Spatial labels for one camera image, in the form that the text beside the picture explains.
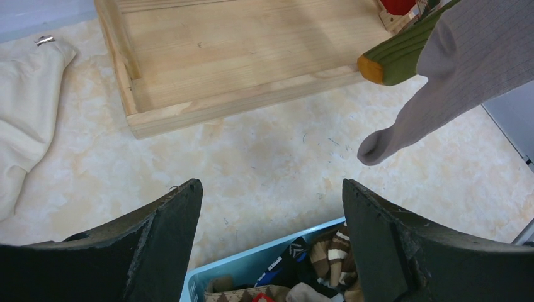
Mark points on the green orange toe sock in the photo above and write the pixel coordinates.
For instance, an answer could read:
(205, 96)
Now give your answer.
(394, 60)

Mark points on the beige crumpled cloth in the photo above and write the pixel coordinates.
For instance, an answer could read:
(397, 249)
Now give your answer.
(30, 92)

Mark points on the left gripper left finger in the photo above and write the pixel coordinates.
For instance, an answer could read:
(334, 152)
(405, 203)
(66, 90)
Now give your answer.
(140, 256)

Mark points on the wooden hanger stand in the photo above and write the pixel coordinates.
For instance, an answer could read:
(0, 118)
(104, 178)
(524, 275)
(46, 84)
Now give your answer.
(181, 63)

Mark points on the brown white striped sock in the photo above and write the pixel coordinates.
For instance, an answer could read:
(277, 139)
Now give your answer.
(331, 256)

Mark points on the red santa sock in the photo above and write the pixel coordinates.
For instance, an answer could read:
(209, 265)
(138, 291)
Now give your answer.
(398, 7)

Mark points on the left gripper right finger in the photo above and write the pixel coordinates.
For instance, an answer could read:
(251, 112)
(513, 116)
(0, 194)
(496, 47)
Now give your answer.
(402, 256)

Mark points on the blue plastic basket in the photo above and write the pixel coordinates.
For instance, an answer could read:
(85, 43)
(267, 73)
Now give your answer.
(245, 267)

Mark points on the pile of socks in basket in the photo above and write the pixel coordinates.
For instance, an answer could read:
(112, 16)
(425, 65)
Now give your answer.
(290, 277)

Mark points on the grey beige ribbed sock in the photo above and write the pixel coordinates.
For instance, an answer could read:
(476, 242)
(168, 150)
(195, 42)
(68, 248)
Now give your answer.
(477, 51)

